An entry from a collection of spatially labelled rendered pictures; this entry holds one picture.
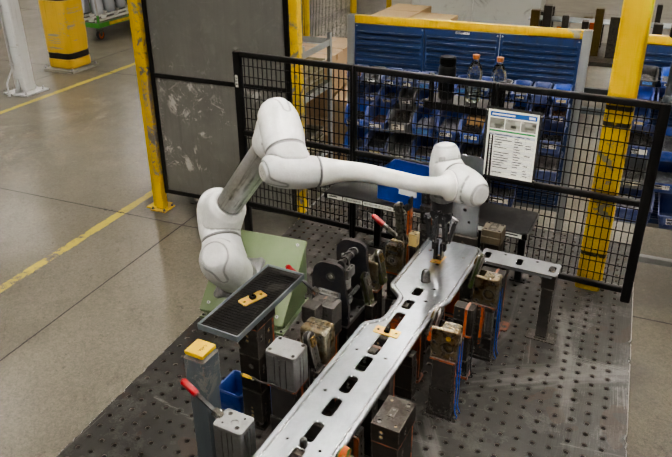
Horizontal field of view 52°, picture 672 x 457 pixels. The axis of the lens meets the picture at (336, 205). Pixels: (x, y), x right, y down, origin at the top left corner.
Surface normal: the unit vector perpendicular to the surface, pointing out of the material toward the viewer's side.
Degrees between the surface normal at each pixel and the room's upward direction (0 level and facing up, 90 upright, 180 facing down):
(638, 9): 90
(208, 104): 89
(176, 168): 90
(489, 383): 0
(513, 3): 90
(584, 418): 0
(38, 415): 0
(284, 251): 42
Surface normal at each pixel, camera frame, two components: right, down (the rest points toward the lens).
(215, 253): -0.22, -0.29
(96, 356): 0.00, -0.90
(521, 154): -0.46, 0.39
